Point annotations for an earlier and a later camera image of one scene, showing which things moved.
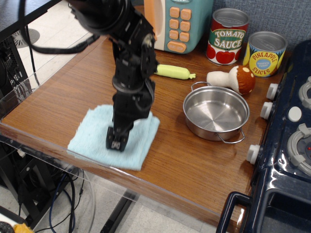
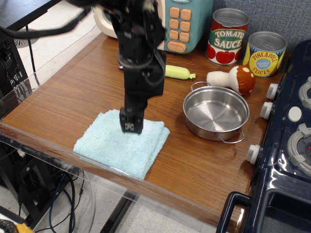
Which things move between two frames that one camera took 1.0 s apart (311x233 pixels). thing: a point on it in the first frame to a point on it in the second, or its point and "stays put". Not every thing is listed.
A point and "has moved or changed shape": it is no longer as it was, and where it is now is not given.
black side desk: (10, 22) stays put
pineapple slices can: (264, 53) stays put
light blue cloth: (88, 137) has moved or changed shape
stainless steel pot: (215, 113) stays put
